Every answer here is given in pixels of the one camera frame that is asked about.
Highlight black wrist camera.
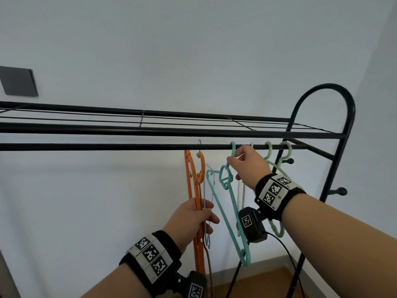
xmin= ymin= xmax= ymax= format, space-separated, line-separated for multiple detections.
xmin=173 ymin=270 xmax=208 ymax=298
xmin=237 ymin=207 xmax=268 ymax=244

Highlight person's left forearm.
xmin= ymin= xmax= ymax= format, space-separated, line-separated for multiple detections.
xmin=80 ymin=263 xmax=147 ymax=298

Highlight black wristband with markers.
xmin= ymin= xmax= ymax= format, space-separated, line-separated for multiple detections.
xmin=119 ymin=230 xmax=182 ymax=296
xmin=254 ymin=173 xmax=307 ymax=221

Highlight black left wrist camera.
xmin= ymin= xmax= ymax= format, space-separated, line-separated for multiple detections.
xmin=173 ymin=270 xmax=208 ymax=298

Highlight orange plastic hanger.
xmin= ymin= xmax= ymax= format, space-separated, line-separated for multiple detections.
xmin=184 ymin=149 xmax=206 ymax=275
xmin=189 ymin=151 xmax=207 ymax=275

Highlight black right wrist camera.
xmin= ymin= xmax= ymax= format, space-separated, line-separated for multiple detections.
xmin=237 ymin=207 xmax=268 ymax=244

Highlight person's left hand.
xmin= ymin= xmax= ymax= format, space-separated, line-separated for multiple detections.
xmin=163 ymin=197 xmax=220 ymax=254

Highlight thin pale blue hanger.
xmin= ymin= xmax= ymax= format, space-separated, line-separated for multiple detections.
xmin=197 ymin=139 xmax=216 ymax=249

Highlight person's right forearm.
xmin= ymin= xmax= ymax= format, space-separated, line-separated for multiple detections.
xmin=280 ymin=193 xmax=397 ymax=298

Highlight black metal clothes rack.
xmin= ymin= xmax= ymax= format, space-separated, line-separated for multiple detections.
xmin=0 ymin=83 xmax=356 ymax=298

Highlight black left wristband with markers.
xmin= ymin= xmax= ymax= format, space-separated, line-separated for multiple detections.
xmin=119 ymin=230 xmax=182 ymax=296

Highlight grey wall panel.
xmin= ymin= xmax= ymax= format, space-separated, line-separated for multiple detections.
xmin=0 ymin=66 xmax=39 ymax=97

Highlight thin brown hanger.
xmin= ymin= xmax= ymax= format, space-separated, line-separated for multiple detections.
xmin=204 ymin=248 xmax=215 ymax=298

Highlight teal plastic hanger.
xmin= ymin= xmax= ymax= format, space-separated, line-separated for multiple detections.
xmin=205 ymin=141 xmax=252 ymax=267

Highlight white plastic hanger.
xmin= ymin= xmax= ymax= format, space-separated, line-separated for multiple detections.
xmin=237 ymin=143 xmax=255 ymax=237

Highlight black camera cable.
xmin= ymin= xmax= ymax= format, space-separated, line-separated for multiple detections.
xmin=266 ymin=232 xmax=306 ymax=298

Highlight person's right hand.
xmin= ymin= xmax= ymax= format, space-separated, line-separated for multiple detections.
xmin=227 ymin=145 xmax=273 ymax=191

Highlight black right wristband with markers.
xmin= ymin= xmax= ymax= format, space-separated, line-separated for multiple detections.
xmin=254 ymin=173 xmax=307 ymax=221

